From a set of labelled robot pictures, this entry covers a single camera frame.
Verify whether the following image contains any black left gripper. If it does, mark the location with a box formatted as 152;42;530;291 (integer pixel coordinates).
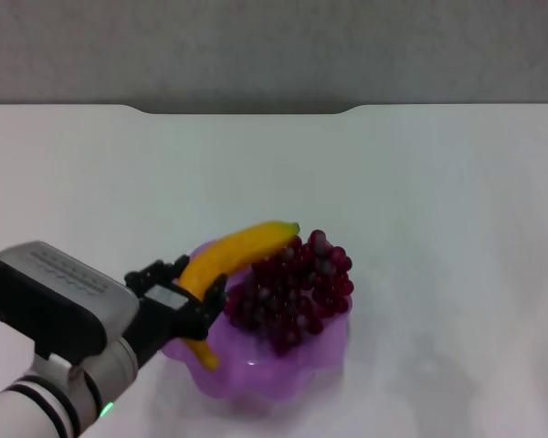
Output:
120;254;229;367

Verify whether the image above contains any yellow banana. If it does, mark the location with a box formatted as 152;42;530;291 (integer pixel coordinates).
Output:
176;221;301;371

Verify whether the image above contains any red grape bunch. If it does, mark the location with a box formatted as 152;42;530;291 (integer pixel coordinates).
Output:
222;229;355;357

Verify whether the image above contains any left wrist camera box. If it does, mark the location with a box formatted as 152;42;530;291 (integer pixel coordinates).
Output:
0;240;141;367

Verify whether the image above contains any purple wavy plastic bowl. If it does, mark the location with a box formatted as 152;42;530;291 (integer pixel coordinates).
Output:
159;241;353;403

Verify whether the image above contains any grey partition panel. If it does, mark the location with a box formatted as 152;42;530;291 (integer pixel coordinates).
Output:
0;0;548;115

